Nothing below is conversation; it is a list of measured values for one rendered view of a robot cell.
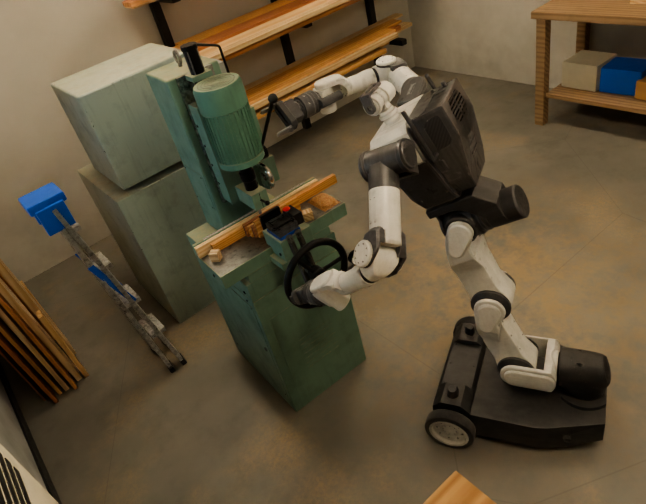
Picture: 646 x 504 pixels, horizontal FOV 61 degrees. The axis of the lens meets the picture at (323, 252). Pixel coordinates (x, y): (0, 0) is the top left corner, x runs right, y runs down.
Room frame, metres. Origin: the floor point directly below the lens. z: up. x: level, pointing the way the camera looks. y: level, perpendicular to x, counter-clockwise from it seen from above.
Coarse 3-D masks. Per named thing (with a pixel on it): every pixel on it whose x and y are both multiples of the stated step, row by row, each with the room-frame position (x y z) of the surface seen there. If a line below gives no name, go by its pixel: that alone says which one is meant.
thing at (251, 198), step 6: (240, 186) 1.96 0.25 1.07; (258, 186) 1.92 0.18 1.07; (240, 192) 1.94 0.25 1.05; (246, 192) 1.90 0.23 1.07; (252, 192) 1.89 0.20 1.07; (258, 192) 1.88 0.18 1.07; (264, 192) 1.88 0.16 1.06; (240, 198) 1.96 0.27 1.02; (246, 198) 1.91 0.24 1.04; (252, 198) 1.86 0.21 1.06; (258, 198) 1.87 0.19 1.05; (264, 198) 1.88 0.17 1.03; (246, 204) 1.93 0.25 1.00; (252, 204) 1.87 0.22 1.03; (258, 204) 1.87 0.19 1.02; (264, 204) 1.88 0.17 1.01
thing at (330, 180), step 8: (328, 176) 2.09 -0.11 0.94; (320, 184) 2.05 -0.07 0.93; (328, 184) 2.07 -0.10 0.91; (304, 192) 2.01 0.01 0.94; (312, 192) 2.03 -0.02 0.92; (288, 200) 1.98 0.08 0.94; (304, 200) 2.00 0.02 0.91; (232, 232) 1.85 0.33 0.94; (240, 232) 1.86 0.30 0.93; (216, 240) 1.83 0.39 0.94; (224, 240) 1.82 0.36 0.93; (232, 240) 1.84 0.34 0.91; (216, 248) 1.80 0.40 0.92
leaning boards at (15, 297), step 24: (0, 264) 2.50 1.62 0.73; (0, 288) 2.27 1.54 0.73; (24, 288) 2.62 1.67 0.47; (0, 312) 2.22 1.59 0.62; (24, 312) 2.28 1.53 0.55; (0, 336) 2.21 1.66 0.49; (24, 336) 2.23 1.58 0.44; (48, 336) 2.35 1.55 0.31; (24, 360) 2.25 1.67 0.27; (48, 360) 2.32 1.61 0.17; (72, 360) 2.29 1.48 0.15; (48, 384) 2.29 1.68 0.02; (72, 384) 2.22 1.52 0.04
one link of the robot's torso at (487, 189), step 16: (480, 176) 1.52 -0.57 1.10; (464, 192) 1.47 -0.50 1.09; (480, 192) 1.44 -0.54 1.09; (496, 192) 1.44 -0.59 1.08; (512, 192) 1.39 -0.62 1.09; (432, 208) 1.51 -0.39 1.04; (448, 208) 1.46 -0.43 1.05; (464, 208) 1.44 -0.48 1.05; (480, 208) 1.41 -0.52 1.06; (496, 208) 1.38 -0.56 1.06; (512, 208) 1.37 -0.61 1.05; (528, 208) 1.40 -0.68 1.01; (480, 224) 1.42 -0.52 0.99; (496, 224) 1.40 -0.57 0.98
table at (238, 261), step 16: (320, 192) 2.04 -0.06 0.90; (304, 208) 1.95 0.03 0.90; (336, 208) 1.89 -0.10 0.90; (320, 224) 1.85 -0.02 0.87; (240, 240) 1.84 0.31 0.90; (256, 240) 1.81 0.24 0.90; (208, 256) 1.79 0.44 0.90; (224, 256) 1.76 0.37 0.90; (240, 256) 1.73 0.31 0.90; (256, 256) 1.71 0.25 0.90; (272, 256) 1.72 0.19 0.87; (304, 256) 1.69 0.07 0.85; (208, 272) 1.76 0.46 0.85; (224, 272) 1.66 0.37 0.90; (240, 272) 1.67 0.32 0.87
